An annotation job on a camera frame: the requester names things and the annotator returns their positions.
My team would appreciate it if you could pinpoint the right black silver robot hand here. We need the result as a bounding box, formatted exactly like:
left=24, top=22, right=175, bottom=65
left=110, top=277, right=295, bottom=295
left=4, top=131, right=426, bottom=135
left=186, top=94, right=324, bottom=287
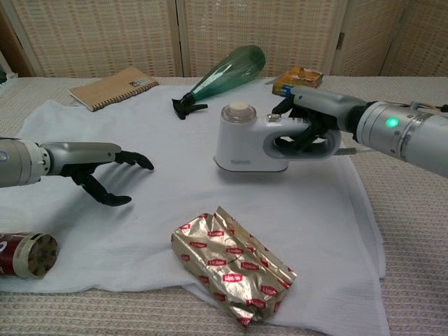
left=267, top=86, right=367, bottom=155

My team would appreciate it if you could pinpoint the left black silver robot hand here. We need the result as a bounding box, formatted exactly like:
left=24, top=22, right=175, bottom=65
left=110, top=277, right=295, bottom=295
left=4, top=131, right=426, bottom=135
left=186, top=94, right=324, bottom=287
left=41, top=141, right=155, bottom=207

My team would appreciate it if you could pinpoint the white handheld steam iron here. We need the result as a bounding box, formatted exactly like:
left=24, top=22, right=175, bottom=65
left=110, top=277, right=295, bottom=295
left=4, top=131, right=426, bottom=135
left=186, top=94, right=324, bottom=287
left=213, top=100, right=340, bottom=174

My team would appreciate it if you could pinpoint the white t-shirt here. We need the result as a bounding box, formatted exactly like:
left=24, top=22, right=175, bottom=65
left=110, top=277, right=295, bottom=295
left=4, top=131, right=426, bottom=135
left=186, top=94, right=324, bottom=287
left=0, top=78, right=391, bottom=336

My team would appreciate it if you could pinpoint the yellow orange carton box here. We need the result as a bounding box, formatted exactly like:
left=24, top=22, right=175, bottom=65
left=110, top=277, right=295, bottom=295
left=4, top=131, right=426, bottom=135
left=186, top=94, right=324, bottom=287
left=272, top=66, right=325, bottom=97

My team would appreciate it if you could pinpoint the brown spiral notebook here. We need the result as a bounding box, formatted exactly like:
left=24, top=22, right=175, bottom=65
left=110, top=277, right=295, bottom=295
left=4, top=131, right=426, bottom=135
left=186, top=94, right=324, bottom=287
left=69, top=66, right=160, bottom=113

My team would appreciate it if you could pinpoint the green spray bottle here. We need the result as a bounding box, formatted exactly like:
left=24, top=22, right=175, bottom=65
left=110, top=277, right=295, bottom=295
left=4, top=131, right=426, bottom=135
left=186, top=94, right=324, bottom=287
left=171, top=44, right=267, bottom=121

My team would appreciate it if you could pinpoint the red Costa coffee bottle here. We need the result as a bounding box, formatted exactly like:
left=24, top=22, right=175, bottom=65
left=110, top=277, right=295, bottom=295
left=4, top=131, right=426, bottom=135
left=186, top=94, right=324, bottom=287
left=0, top=230, right=60, bottom=280

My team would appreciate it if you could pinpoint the woven folding screen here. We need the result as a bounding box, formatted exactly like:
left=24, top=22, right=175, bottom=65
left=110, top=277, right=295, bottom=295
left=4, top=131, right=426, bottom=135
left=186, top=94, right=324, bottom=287
left=0, top=0, right=448, bottom=78

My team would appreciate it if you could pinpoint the white towel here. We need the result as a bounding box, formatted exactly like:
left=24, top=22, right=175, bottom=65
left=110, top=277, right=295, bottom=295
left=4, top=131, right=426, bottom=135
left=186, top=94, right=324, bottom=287
left=0, top=75, right=448, bottom=336

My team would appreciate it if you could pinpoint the gold Lipton tea packet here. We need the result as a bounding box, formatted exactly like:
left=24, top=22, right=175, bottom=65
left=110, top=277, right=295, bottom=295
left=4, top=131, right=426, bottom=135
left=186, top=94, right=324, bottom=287
left=170, top=205, right=298, bottom=329

